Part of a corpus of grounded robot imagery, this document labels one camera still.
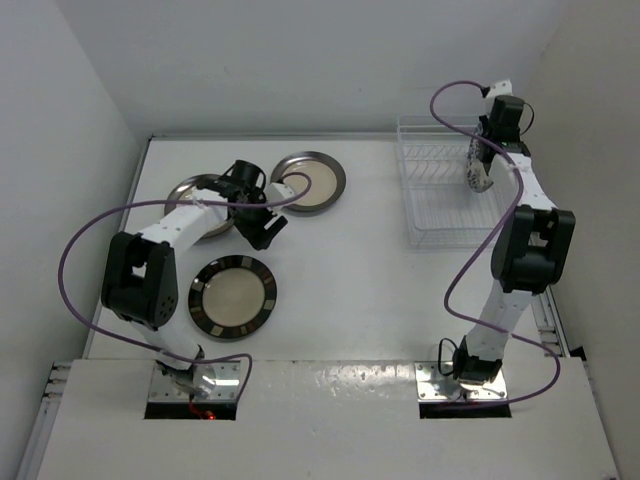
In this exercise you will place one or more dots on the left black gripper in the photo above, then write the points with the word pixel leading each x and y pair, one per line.
pixel 260 239

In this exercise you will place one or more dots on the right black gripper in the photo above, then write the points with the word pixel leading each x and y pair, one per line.
pixel 484 118

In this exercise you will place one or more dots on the blue floral plate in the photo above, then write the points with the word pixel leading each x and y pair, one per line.
pixel 477 177

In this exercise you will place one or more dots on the dark patterned rim plate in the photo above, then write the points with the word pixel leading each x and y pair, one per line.
pixel 232 297

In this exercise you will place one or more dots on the silver rim plate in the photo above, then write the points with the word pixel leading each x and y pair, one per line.
pixel 184 191
pixel 328 180

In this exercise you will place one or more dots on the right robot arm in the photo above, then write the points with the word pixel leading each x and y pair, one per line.
pixel 531 249

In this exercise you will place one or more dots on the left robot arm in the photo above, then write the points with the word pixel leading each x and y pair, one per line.
pixel 140 284

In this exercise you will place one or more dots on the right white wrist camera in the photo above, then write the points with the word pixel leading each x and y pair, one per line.
pixel 498 88

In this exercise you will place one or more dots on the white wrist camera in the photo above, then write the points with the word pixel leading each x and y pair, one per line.
pixel 498 88
pixel 279 193

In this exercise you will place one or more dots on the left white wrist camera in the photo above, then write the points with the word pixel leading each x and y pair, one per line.
pixel 279 193

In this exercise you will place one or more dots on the white wire dish rack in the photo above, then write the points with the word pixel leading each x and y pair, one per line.
pixel 442 211

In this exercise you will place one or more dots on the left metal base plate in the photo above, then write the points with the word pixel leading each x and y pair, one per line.
pixel 213 383

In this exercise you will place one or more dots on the metal base plate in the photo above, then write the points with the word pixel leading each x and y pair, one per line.
pixel 433 387
pixel 213 383

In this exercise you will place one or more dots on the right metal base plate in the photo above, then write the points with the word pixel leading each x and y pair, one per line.
pixel 433 387

